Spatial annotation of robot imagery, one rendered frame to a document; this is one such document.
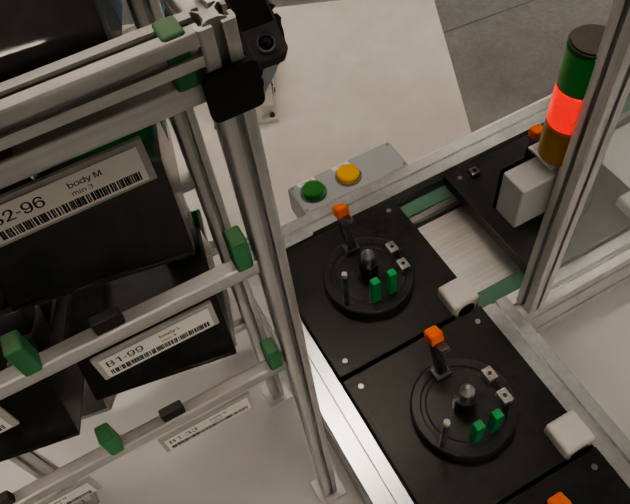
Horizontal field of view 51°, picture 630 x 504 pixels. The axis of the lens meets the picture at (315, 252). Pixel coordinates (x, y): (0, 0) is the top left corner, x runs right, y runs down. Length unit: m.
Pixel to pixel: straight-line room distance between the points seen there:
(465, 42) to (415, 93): 1.55
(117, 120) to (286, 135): 1.08
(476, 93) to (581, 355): 1.78
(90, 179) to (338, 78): 1.20
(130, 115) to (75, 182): 0.04
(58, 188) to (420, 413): 0.66
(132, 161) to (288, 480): 0.75
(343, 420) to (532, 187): 0.41
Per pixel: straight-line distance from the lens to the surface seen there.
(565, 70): 0.72
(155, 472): 1.07
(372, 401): 0.94
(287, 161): 1.34
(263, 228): 0.43
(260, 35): 0.79
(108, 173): 0.34
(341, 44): 1.60
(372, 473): 0.92
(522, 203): 0.81
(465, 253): 1.13
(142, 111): 0.33
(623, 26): 0.66
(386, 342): 0.97
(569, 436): 0.93
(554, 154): 0.79
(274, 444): 1.04
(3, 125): 0.31
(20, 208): 0.35
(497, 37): 3.04
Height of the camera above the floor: 1.84
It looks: 55 degrees down
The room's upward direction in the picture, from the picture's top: 9 degrees counter-clockwise
